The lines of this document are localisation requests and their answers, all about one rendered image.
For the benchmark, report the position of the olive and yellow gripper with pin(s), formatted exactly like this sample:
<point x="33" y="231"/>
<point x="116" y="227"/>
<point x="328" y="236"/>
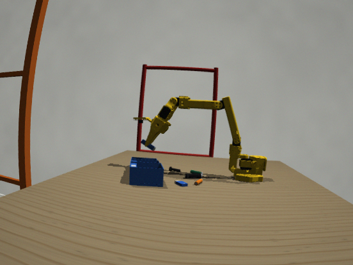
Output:
<point x="158" y="126"/>

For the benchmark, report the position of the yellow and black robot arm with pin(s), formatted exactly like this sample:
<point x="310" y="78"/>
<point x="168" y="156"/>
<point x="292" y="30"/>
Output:
<point x="254" y="164"/>

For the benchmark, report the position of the blue usb stick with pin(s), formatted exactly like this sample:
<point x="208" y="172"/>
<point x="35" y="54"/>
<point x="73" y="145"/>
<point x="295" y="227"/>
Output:
<point x="181" y="183"/>

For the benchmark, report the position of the blue bin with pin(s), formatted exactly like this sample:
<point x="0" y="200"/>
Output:
<point x="143" y="173"/>

